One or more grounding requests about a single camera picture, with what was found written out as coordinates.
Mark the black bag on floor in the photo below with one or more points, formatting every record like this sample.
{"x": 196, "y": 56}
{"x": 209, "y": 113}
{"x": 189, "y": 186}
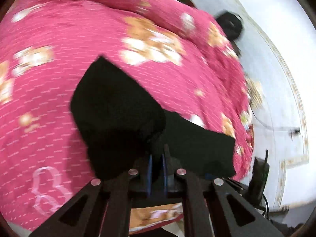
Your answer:
{"x": 231, "y": 24}

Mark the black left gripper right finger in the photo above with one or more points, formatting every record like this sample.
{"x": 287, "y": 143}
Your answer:
{"x": 213, "y": 208}

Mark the black camera box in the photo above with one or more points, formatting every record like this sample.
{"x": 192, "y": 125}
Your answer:
{"x": 258, "y": 181}

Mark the beige tasselled item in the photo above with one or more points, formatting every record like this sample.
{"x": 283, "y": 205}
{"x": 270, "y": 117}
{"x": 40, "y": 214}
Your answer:
{"x": 255, "y": 92}

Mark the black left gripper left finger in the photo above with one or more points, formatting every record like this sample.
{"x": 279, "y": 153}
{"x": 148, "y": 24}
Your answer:
{"x": 99, "y": 209}

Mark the black pants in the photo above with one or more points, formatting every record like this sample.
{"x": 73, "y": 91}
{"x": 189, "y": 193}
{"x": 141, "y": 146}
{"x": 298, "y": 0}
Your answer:
{"x": 120, "y": 122}

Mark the pink bear print quilt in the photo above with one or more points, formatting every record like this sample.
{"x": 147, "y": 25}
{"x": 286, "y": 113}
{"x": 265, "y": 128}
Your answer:
{"x": 177, "y": 53}

